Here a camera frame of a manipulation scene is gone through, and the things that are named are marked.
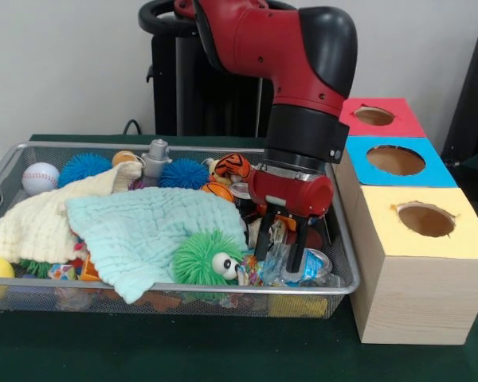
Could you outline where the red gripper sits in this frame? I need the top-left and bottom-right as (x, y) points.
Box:
(247, 166), (335, 274)

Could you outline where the crushed clear plastic bottle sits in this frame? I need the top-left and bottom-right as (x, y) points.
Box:
(258, 238), (343, 288)

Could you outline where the shallow mesh bin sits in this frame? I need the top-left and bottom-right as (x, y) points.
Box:
(0, 141), (362, 319)

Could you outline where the wooden box with three holes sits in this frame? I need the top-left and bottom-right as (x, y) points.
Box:
(332, 96), (478, 345)

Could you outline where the small orange basketball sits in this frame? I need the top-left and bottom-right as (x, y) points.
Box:
(201, 181), (235, 202)

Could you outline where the green fuzzy ball with eyes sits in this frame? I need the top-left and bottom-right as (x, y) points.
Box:
(170, 230), (246, 287)

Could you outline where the orange tiger plush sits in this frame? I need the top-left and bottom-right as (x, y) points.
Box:
(214, 153), (253, 184)

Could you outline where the blue spiky ball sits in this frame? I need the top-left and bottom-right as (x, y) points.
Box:
(158, 158), (211, 190)
(57, 152), (113, 189)

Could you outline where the mint green cloth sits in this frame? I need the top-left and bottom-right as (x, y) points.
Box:
(65, 185), (248, 306)

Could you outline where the grey toy figure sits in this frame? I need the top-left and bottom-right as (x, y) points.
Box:
(140, 138), (173, 188)

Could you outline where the black panel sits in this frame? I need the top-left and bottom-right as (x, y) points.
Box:
(441, 25), (478, 160)

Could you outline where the white baseball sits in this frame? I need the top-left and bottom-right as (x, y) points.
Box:
(22, 162), (61, 197)

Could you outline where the cream cloth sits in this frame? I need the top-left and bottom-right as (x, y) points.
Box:
(0, 161), (143, 266)

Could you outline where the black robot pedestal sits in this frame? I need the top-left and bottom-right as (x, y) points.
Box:
(138, 0), (304, 138)

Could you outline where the black cable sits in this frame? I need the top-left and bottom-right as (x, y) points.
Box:
(122, 118), (144, 136)

